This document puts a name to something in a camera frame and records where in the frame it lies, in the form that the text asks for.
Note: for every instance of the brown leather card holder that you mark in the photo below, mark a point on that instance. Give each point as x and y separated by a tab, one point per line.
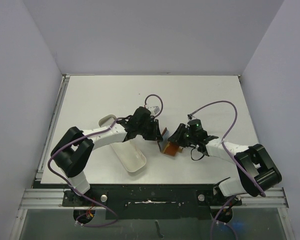
166	147

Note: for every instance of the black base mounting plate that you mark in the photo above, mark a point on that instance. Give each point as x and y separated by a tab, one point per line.
144	202

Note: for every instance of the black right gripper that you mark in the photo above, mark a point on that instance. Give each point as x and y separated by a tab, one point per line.
180	136

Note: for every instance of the white oblong plastic tray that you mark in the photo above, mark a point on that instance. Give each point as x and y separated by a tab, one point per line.
128	153

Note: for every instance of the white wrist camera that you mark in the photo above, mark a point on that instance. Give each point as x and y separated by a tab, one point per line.
154	110
191	119

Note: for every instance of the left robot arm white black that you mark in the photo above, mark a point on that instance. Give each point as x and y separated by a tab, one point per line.
73	151

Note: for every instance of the aluminium left side rail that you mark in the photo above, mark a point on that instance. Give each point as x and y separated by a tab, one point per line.
52	126

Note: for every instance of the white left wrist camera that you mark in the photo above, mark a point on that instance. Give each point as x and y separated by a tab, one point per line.
154	110

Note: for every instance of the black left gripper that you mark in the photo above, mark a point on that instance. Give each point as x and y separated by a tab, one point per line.
155	134

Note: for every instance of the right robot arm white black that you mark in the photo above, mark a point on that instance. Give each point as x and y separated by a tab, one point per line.
256	170

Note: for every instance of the aluminium front rail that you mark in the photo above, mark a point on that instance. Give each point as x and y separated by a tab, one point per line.
52	199

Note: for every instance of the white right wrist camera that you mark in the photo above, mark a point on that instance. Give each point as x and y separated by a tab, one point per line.
191	119

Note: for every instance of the aluminium rail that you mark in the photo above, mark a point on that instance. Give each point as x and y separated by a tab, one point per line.
52	199
52	126

